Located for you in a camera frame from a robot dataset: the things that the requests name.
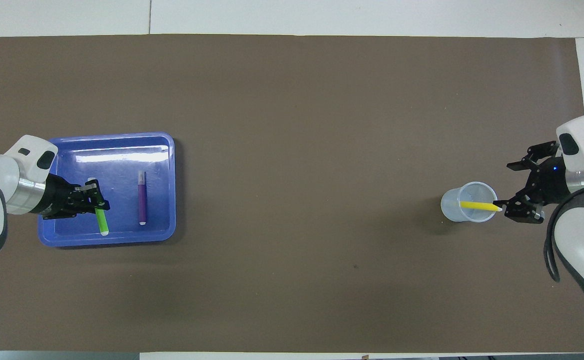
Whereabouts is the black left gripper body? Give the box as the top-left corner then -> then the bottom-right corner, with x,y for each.
39,174 -> 80,220

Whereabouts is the yellow marker pen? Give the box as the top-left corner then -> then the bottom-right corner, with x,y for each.
459,200 -> 503,213

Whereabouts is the blue plastic tray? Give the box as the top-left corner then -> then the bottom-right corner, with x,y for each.
38,131 -> 176,248

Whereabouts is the green marker pen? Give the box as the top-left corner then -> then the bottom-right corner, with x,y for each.
87,177 -> 110,236

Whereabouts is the brown table mat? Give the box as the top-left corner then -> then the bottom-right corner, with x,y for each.
0,34 -> 584,353

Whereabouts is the translucent plastic cup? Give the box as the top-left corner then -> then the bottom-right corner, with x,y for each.
440,181 -> 498,223

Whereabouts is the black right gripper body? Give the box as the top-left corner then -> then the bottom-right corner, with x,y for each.
527,157 -> 571,206

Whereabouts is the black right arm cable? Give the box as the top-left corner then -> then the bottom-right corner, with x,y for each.
544,185 -> 584,284

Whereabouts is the purple marker pen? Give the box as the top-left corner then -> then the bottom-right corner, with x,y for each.
137,171 -> 148,226

